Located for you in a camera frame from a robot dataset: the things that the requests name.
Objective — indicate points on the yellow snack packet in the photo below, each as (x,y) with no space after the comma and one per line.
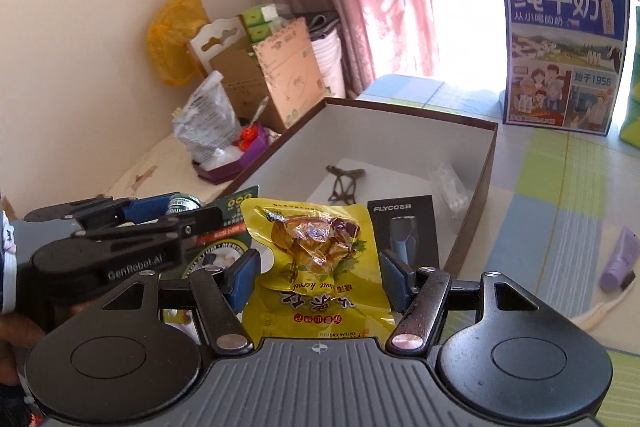
(320,302)

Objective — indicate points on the orange red small item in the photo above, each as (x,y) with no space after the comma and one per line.
(247,138)

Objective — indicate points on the green white tissue box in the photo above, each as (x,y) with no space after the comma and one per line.
(260,21)

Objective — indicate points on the white bucket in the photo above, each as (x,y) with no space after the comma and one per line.
(330,62)

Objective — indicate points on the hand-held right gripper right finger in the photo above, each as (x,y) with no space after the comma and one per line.
(396,279)

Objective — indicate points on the plaid cloth covered desktop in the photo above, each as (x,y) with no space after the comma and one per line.
(550,207)

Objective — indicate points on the black shaver box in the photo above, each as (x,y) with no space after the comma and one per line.
(402,219)

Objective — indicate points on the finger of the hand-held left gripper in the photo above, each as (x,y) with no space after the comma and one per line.
(147,208)
(200,221)

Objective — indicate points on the purple tray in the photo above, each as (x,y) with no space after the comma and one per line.
(220,172)

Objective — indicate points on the cardboard box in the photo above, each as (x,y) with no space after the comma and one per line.
(287,77)

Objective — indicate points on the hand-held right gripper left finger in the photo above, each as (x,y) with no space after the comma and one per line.
(244,279)

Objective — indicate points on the brown storage box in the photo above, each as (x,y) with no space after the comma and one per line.
(390,142)

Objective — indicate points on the blue printed milk carton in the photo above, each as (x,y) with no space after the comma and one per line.
(565,57)

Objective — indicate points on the yellow plastic bag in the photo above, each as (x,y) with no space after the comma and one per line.
(172,37)

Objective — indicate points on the dark bag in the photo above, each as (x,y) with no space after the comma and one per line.
(320,23)

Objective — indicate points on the green card blister pack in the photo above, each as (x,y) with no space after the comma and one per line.
(236,209)

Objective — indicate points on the white tapered stick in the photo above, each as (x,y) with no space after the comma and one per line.
(597,311)

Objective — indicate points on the clear plastic bag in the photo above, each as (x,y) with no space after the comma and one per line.
(207,117)

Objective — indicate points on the clear plastic packet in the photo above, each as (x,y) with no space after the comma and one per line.
(450,191)

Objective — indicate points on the purple tube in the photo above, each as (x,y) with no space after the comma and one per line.
(620,262)

